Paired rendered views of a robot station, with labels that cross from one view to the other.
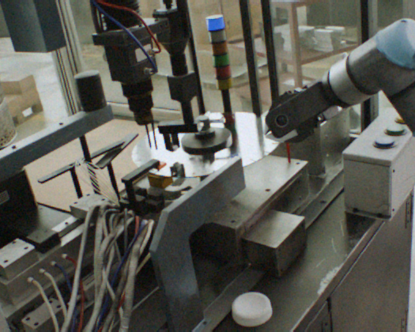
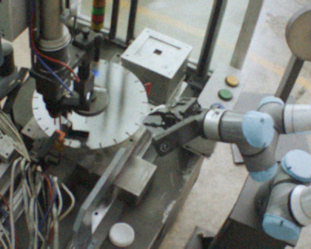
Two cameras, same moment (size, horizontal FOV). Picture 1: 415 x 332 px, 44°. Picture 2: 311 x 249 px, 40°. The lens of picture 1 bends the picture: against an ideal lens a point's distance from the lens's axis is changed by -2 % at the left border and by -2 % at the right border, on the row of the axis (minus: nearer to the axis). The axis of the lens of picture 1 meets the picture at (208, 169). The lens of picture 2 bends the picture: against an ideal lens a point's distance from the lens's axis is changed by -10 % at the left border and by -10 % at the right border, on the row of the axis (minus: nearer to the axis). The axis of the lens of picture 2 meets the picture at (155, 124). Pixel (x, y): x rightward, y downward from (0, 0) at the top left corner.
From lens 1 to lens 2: 59 cm
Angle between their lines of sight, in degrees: 31
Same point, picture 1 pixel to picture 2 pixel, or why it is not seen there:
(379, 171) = not seen: hidden behind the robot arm
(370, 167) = not seen: hidden behind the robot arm
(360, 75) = (226, 138)
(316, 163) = (161, 97)
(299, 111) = (178, 139)
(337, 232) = (175, 167)
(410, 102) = (252, 161)
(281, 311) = (140, 235)
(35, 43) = not seen: outside the picture
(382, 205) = (207, 150)
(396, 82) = (247, 150)
